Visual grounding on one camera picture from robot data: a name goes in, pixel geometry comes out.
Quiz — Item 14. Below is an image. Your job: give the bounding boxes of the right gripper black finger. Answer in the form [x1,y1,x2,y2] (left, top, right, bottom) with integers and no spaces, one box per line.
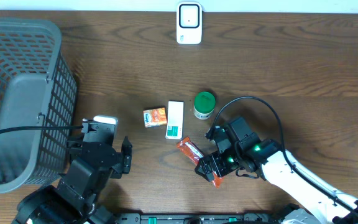
[195,166,215,182]
[199,154,213,168]

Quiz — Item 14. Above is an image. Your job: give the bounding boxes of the orange chocolate bar wrapper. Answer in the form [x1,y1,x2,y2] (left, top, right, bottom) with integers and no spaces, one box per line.
[177,136,223,189]

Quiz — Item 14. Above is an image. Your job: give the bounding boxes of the orange tissue pack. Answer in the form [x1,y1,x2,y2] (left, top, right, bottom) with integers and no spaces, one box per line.
[143,108,167,128]

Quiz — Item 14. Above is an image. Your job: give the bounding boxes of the white green medicine box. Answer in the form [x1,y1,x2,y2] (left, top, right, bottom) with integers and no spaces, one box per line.
[165,101,184,139]

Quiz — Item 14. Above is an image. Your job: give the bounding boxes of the green lid white jar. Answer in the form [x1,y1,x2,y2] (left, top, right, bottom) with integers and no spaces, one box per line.
[193,91,216,119]

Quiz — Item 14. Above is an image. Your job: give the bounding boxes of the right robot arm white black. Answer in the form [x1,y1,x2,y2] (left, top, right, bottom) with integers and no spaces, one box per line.
[195,118,358,223]

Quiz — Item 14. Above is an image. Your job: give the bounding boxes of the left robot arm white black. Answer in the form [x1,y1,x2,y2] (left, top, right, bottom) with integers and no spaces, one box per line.
[13,115,132,223]

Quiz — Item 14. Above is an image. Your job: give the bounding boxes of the white barcode scanner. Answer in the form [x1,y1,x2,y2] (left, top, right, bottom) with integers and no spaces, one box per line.
[176,2,203,45]

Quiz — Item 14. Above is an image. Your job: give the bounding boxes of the grey plastic mesh basket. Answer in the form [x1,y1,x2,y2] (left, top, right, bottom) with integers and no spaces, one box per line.
[0,18,77,194]

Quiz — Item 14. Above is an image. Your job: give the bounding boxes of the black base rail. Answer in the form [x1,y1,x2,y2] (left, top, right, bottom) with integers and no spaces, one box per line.
[113,212,286,224]

